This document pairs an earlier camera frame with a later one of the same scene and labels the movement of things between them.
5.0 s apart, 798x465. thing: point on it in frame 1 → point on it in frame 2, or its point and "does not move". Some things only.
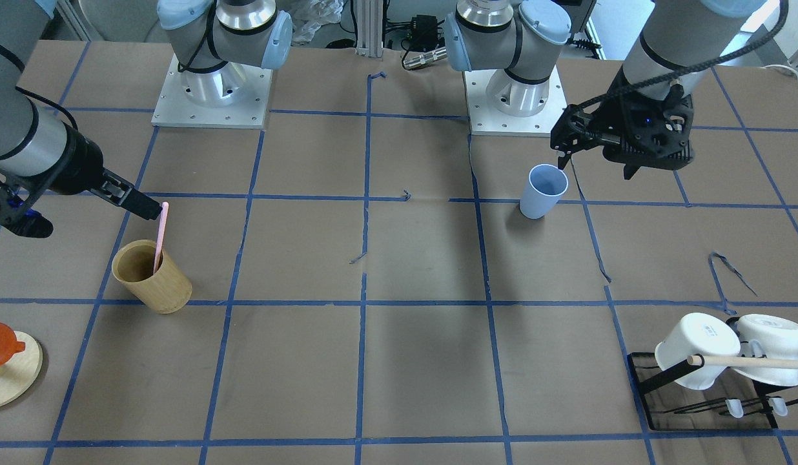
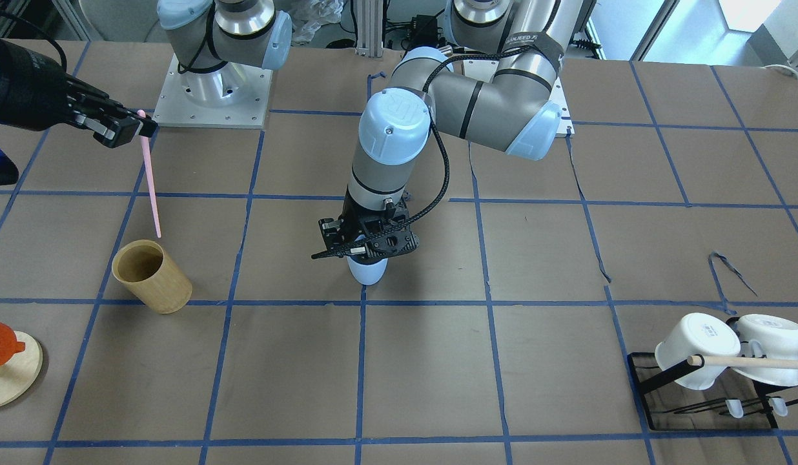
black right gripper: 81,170 → 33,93
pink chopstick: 161,236 → 149,161
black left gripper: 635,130 → 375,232
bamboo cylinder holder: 167,291 does not move
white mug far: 766,336 does not move
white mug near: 698,334 does not move
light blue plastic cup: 546,184 → 367,274
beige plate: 6,383 does not move
